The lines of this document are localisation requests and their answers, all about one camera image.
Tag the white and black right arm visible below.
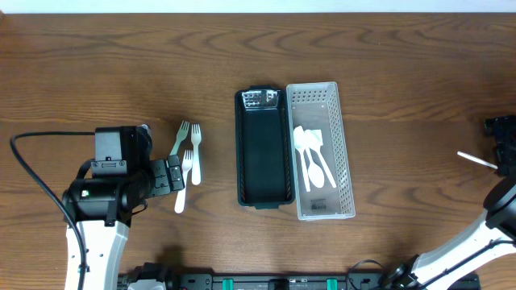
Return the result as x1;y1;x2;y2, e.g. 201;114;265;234
381;115;515;289

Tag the clear white plastic basket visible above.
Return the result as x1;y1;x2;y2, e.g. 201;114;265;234
286;81;356;221

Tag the mint green plastic fork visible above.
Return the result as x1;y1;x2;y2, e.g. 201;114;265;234
169;121;190;155

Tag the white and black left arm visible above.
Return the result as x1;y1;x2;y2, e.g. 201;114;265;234
63;155;185;290

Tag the dark green plastic basket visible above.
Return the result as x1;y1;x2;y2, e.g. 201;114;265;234
235;85;296;209

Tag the white plastic fork, upper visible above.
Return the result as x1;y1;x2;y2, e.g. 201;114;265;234
191;124;202;185

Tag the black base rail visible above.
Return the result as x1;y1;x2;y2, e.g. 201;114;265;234
119;259;483;290

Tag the white plastic fork, lower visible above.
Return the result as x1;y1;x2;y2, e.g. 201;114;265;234
174;150;193;213

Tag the white plastic spoon by forks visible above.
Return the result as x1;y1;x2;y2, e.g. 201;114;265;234
139;124;152;135

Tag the white plastic fork, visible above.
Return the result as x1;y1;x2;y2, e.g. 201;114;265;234
191;124;202;185
174;150;193;213

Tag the white plastic spoon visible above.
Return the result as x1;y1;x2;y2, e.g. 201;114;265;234
293;126;310;192
305;130;336;188
139;124;152;135
306;148;325;189
456;151;498;170

